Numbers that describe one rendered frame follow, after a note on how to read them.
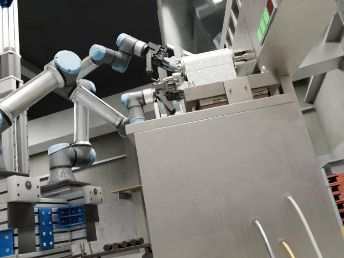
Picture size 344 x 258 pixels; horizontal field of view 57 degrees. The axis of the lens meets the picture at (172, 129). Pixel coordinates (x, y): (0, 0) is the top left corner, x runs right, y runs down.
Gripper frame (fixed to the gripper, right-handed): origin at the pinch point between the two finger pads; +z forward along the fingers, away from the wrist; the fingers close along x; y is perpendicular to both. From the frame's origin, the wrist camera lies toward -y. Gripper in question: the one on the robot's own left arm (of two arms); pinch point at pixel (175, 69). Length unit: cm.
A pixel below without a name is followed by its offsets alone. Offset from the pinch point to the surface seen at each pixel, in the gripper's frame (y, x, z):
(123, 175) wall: -36, 845, -216
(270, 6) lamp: 18, -47, 32
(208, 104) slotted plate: -17.4, -22.8, 26.4
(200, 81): -1.4, -4.2, 15.0
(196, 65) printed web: 5.2, -4.3, 9.0
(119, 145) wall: 40, 845, -280
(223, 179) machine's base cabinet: -43, -30, 46
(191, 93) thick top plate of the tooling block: -16.7, -24.0, 18.1
